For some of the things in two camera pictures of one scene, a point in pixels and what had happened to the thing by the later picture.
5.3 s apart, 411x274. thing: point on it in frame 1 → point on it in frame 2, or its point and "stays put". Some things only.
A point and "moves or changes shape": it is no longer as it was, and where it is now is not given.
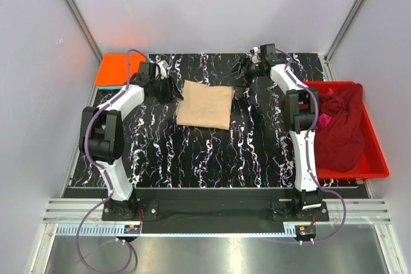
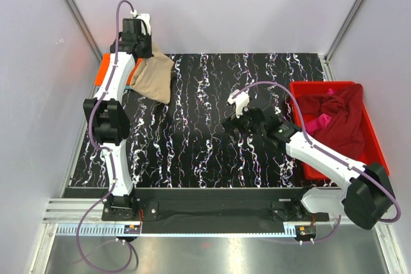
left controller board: x=132 y=229 stays put
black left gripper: x=166 y=88 → x=141 y=49
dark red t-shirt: x=341 y=145 stays put
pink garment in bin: x=324 y=119 stays put
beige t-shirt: x=205 y=106 moves or changes shape
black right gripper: x=246 y=67 → x=234 y=123
